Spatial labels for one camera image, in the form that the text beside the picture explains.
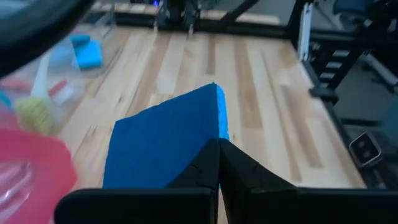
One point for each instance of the clear soap dispenser bottle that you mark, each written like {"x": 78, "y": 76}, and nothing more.
{"x": 14, "y": 186}

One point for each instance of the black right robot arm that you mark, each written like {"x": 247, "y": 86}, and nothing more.
{"x": 178, "y": 12}

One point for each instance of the red plastic tray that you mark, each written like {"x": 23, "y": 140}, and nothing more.
{"x": 40, "y": 161}

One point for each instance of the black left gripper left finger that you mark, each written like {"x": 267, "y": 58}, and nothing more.
{"x": 140, "y": 205}

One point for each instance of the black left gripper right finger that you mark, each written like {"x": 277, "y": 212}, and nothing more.
{"x": 295, "y": 205}

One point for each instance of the green dish brush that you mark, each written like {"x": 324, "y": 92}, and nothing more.
{"x": 35, "y": 115}

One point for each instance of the blue plastic scoop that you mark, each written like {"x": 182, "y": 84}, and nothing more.
{"x": 3, "y": 99}

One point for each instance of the gray floor power box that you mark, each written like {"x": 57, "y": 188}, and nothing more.
{"x": 365, "y": 150}

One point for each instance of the dark blue sponge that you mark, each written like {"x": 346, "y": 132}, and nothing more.
{"x": 161, "y": 140}

